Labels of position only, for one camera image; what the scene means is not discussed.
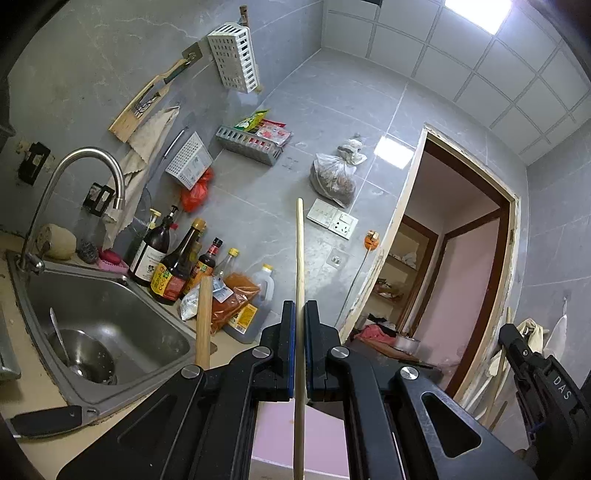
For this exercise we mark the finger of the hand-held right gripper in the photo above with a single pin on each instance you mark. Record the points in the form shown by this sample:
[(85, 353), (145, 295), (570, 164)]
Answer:
[(515, 339)]

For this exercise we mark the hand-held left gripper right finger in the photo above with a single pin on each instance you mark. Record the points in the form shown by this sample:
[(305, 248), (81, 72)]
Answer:
[(308, 350)]

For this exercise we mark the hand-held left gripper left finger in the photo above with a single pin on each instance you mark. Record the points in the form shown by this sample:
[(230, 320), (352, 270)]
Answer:
[(291, 350)]

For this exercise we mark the wooden chopstick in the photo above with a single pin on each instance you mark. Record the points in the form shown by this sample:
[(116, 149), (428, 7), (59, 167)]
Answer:
[(203, 318), (299, 254)]

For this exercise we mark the hanging clear plastic bag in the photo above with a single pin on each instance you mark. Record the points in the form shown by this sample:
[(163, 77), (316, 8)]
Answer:
[(558, 327)]

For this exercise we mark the plastic cooking oil jug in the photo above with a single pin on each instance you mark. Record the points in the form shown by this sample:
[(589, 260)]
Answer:
[(261, 295)]

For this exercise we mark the red cloth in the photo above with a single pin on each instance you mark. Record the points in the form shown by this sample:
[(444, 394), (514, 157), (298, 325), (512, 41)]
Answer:
[(374, 333)]

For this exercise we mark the red chili powder bag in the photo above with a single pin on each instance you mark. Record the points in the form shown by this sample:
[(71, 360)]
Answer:
[(233, 300)]

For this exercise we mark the pink floral tablecloth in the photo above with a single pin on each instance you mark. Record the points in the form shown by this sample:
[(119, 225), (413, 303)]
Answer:
[(277, 434)]

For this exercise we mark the metal pot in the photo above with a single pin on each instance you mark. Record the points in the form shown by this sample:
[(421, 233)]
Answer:
[(407, 344)]

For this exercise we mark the clear bottle yellow cap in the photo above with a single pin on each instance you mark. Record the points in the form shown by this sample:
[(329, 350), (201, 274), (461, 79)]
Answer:
[(228, 265)]

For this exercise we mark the white seasoning bag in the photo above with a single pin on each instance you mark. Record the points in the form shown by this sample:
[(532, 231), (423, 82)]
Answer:
[(189, 307)]

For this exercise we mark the dark sauce bottle red cap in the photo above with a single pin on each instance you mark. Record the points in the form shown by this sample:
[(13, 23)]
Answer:
[(205, 265)]

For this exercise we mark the wooden shelf cabinet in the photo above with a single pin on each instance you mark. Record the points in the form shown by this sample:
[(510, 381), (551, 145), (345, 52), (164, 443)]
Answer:
[(418, 258)]

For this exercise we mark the soy sauce bottle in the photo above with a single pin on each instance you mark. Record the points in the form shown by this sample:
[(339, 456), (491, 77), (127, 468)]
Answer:
[(173, 277)]

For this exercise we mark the dark bottle with white label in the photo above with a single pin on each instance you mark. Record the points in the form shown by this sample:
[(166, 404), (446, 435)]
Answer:
[(150, 263)]

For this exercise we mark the hanging clear bag of spices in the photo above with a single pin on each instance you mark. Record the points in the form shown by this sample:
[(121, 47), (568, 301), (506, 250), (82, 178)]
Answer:
[(334, 177)]

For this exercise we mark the stainless steel sink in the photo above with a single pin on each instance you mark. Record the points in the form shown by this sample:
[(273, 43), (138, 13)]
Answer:
[(115, 304)]

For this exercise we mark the red plastic bag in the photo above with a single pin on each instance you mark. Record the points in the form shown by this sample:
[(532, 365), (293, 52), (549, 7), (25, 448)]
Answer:
[(196, 194)]

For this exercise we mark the steel strainer bowl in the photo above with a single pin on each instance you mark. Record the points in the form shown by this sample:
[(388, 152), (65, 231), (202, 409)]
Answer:
[(92, 355)]

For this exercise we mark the red seasoning packets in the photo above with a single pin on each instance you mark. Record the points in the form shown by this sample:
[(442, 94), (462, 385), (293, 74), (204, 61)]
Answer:
[(274, 134)]

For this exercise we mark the steel wool scrubber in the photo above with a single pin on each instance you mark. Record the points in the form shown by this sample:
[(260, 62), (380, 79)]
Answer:
[(87, 251)]

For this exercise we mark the green seasoning packet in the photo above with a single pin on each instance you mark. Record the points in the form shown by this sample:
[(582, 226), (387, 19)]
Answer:
[(249, 122)]

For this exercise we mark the metal ladle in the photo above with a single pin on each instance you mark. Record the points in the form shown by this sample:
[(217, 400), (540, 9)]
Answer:
[(57, 332)]

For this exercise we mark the beige loofah sponge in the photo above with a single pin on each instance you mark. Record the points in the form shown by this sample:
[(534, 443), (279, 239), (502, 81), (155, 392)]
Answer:
[(57, 241)]

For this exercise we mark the beige dish cloth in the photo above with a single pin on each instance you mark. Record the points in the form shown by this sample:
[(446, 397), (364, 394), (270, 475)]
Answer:
[(138, 138)]

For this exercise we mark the wooden cutting board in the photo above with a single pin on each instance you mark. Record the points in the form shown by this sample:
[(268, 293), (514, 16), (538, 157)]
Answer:
[(138, 110)]

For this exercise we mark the curved steel faucet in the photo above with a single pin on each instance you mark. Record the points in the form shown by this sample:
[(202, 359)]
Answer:
[(78, 154)]

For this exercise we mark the ceiling light panel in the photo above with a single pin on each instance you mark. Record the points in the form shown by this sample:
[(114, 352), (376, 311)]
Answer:
[(480, 14)]

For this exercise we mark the wooden door frame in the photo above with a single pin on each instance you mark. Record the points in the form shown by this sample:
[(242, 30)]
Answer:
[(501, 286)]

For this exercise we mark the clear adhesive wall hook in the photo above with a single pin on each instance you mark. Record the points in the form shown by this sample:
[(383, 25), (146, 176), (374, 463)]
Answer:
[(337, 259)]

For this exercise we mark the orange wall hook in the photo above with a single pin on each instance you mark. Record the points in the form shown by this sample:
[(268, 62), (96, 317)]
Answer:
[(371, 240)]

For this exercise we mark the white wall socket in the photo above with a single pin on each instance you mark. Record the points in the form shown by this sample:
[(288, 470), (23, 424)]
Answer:
[(344, 226)]

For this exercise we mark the white wall switch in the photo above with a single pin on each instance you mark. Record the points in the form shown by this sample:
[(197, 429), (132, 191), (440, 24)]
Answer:
[(322, 213)]

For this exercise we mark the grey wall shelf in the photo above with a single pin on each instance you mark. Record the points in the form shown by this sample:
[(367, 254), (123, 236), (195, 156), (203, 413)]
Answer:
[(247, 147)]

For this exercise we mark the white perforated wall basket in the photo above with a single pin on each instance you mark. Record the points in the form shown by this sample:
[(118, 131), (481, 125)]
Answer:
[(189, 159)]

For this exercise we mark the black wall outlet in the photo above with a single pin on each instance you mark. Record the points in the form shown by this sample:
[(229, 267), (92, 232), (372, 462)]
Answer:
[(34, 161), (98, 198)]

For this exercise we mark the tall white slotted wall basket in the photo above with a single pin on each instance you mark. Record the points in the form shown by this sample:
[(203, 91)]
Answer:
[(233, 57)]

